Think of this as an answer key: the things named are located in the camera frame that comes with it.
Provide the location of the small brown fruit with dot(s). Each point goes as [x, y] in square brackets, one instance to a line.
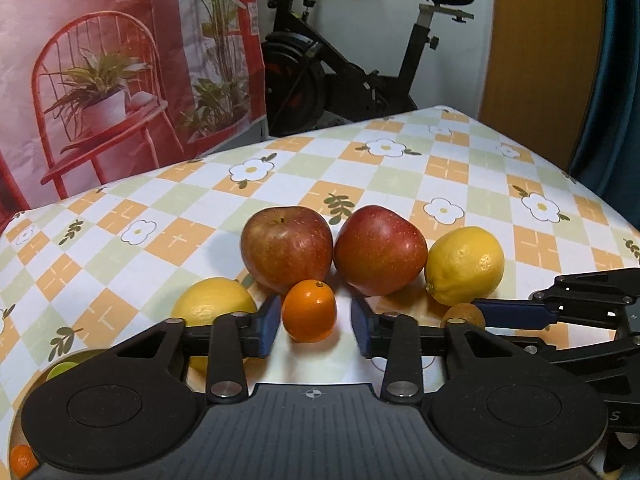
[465, 315]

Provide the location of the black exercise bike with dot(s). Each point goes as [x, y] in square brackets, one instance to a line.
[300, 85]

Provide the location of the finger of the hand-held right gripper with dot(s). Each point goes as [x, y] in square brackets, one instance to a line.
[590, 357]
[515, 314]

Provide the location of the wooden door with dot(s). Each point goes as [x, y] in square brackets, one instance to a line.
[540, 60]

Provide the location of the bright red apple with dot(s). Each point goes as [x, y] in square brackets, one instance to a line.
[380, 250]

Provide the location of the blue curtain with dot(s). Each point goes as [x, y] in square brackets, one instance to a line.
[620, 85]

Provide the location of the cream plate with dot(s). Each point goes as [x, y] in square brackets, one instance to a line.
[31, 394]

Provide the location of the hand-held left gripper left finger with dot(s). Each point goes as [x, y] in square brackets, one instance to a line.
[267, 327]

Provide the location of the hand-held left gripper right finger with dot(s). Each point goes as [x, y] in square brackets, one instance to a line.
[361, 327]

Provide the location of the green apple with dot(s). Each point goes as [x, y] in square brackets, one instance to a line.
[60, 371]

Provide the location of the yellow lemon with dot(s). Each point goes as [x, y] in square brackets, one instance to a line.
[465, 265]
[210, 300]

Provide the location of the dull red apple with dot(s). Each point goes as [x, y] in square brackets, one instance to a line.
[285, 247]

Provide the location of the small orange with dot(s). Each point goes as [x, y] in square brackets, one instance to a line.
[21, 460]
[308, 312]

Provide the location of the printed chair backdrop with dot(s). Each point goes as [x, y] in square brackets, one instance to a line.
[125, 20]

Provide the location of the checkered floral tablecloth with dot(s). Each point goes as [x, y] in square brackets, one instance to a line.
[450, 170]

